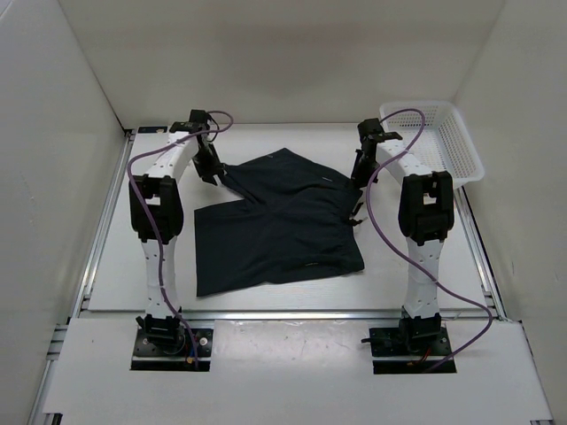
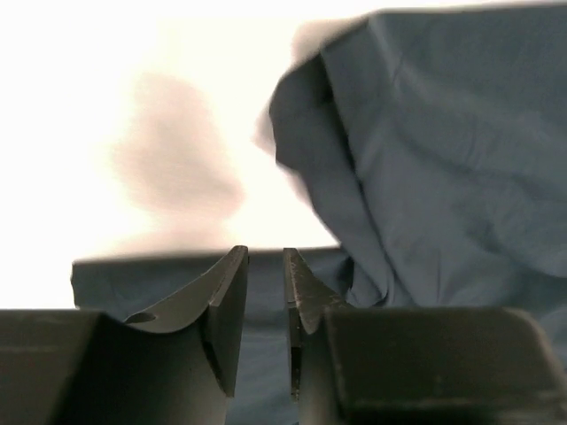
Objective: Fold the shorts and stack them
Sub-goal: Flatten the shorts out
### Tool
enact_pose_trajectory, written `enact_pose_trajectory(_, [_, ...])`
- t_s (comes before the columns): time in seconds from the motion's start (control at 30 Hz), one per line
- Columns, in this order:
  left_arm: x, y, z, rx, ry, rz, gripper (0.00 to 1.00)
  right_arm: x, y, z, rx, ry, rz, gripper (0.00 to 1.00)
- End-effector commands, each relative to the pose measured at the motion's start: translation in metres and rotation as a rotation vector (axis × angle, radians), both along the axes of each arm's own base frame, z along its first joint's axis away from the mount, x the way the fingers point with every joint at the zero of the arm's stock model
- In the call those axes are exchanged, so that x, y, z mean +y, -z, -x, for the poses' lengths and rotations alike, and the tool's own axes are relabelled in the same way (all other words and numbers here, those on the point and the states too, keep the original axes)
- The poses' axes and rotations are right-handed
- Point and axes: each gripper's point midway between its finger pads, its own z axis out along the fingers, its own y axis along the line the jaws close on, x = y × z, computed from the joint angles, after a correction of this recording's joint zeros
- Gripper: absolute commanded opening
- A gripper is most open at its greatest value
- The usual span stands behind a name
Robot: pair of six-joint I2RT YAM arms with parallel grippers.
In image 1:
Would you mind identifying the dark navy shorts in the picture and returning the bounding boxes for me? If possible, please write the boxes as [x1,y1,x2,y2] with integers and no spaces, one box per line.
[194,149,364,298]

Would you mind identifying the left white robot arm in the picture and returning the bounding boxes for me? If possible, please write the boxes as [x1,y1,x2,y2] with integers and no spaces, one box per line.
[127,111,224,358]

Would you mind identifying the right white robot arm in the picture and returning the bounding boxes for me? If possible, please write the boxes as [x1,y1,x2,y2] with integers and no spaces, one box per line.
[351,120,454,354]

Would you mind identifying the small blue label sticker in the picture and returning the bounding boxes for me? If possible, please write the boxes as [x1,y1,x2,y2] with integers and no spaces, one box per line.
[137,126,168,134]

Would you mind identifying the white plastic perforated basket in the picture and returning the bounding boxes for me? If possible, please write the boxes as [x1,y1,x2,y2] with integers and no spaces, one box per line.
[379,100,485,189]

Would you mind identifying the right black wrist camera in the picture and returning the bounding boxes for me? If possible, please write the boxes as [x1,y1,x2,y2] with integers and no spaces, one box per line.
[357,118,384,142]

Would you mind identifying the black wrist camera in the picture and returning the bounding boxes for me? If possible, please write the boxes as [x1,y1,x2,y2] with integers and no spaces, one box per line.
[357,118,384,142]
[187,109,210,133]

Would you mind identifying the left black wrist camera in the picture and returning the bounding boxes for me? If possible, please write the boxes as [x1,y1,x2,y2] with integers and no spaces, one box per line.
[187,109,210,133]

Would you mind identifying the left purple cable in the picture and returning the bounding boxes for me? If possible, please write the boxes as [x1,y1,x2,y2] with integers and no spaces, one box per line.
[126,109,235,372]

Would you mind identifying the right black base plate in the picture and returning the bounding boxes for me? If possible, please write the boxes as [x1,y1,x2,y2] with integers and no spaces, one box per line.
[361,326,456,375]

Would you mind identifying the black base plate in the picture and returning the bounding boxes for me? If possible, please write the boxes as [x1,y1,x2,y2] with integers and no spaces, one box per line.
[130,328,214,372]
[361,326,456,375]

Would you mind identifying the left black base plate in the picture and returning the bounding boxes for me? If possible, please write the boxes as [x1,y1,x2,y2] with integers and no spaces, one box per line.
[130,328,214,372]

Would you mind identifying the aluminium frame rail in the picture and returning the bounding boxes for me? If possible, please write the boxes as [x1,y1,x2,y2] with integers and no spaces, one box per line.
[27,128,137,424]

